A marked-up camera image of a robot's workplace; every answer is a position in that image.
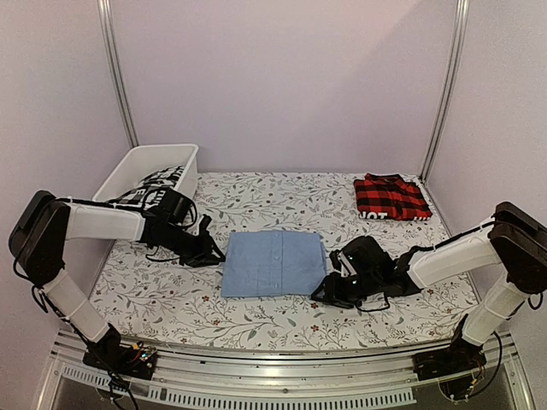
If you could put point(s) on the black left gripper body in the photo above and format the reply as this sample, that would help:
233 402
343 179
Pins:
191 251

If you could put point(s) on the light blue long sleeve shirt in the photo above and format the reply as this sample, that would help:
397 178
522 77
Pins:
273 263

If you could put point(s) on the aluminium frame post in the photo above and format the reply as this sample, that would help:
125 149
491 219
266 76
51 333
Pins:
108 31
453 63

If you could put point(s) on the aluminium front rail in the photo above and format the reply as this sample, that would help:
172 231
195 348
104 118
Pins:
188 377

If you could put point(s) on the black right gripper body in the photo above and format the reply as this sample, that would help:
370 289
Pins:
349 295

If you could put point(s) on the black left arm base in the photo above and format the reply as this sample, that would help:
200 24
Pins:
136 360

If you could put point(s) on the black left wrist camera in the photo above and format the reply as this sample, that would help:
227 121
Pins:
174 207

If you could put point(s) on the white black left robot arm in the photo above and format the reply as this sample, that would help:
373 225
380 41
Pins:
48 222

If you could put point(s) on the white plastic bin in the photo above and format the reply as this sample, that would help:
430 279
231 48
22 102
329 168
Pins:
144 160

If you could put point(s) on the left aluminium frame post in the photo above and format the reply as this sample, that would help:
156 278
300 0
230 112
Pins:
108 31

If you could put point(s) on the red black plaid shirt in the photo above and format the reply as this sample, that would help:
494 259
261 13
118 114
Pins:
390 197

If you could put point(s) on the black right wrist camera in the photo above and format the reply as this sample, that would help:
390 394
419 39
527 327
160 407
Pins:
361 257

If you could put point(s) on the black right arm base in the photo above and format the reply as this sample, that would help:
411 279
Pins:
459 356

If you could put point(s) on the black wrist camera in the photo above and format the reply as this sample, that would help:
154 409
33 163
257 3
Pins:
174 207
361 257

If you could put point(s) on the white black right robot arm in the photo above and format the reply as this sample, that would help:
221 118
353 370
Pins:
510 238

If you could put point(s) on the right aluminium frame post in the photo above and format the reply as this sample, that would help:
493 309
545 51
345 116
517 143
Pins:
453 63

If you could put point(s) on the floral patterned table cloth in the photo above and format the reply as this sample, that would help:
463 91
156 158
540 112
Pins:
146 294

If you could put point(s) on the black white plaid shirt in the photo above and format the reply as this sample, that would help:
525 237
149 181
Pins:
150 190

